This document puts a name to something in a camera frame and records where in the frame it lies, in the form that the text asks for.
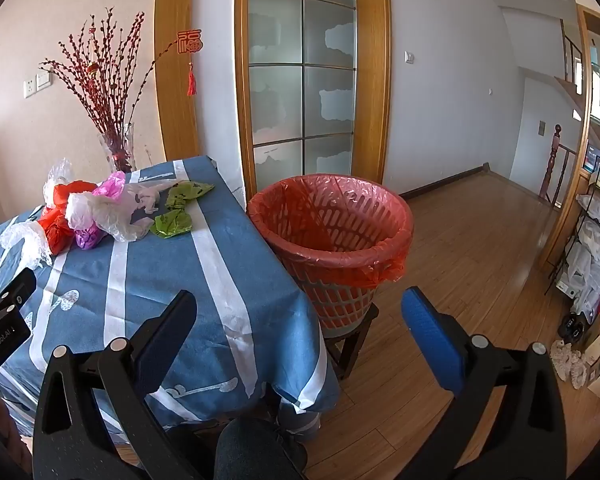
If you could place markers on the grey shoe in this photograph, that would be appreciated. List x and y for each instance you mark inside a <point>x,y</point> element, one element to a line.
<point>297,420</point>

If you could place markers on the small wall panel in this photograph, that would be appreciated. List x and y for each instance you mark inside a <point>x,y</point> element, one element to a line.
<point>541,128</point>

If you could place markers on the red plastic liner bag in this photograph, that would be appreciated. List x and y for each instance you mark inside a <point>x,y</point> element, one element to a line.
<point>330,255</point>

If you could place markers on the person's dark trouser leg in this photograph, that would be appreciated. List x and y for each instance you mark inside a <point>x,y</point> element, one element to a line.
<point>255,452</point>

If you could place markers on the purple plastic bag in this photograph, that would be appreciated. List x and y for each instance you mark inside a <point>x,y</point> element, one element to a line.
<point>87,237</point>

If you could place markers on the blue white striped tablecloth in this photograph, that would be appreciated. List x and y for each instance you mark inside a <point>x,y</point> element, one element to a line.
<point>180,270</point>

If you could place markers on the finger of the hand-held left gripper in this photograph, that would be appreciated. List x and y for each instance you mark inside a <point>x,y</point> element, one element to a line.
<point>10,292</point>

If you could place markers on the green plastic bag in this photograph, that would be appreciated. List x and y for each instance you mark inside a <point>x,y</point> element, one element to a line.
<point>192,192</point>
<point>172,222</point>

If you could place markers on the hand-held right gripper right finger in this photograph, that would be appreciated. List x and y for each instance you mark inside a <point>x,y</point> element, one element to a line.
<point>430,335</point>

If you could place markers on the pile of white plastic bags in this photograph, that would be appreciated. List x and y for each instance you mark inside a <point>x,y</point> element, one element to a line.
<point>592,240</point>

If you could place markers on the glass vase with red branches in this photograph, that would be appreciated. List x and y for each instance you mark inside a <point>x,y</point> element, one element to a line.
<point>107,100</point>

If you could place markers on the frosted glass door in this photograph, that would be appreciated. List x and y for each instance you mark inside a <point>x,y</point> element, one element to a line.
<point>280,95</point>

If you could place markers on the black shoes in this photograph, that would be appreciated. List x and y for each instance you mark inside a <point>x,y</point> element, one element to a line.
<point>572,325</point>

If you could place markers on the white light switch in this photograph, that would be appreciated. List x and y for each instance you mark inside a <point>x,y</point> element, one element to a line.
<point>44,81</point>

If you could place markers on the long translucent white plastic bag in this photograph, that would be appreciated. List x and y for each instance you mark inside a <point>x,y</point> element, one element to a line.
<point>145,192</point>

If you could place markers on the dark wooden stool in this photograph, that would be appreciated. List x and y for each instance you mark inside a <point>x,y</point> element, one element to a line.
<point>350,355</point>

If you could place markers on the plastic lattice wastebasket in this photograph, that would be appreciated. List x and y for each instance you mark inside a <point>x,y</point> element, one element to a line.
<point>340,305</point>

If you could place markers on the clear plastic bag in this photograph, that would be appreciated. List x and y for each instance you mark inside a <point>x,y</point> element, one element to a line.
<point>57,175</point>
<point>25,237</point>

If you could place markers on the red hanging tassel ornament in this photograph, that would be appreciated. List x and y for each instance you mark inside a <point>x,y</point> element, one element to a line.
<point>189,42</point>

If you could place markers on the wooden stair railing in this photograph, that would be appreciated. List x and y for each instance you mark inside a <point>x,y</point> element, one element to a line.
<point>551,160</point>

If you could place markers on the white wall socket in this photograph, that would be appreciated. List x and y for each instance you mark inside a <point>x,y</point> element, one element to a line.
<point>30,88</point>

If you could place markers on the pink plastic bag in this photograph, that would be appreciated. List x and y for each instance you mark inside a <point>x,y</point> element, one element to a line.
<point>109,185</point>

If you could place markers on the clear glass vase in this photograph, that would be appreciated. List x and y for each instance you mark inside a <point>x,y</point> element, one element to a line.
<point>117,152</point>

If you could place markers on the metal staircase railing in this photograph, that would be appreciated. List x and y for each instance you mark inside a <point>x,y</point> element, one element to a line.
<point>571,55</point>

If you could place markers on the wooden door frame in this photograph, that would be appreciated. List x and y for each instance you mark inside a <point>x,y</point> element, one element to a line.
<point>372,85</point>

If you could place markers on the wooden partition frame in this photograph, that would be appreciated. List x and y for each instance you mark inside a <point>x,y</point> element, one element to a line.
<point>575,200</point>

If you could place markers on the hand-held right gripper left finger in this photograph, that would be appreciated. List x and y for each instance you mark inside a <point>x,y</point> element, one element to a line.
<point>165,340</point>

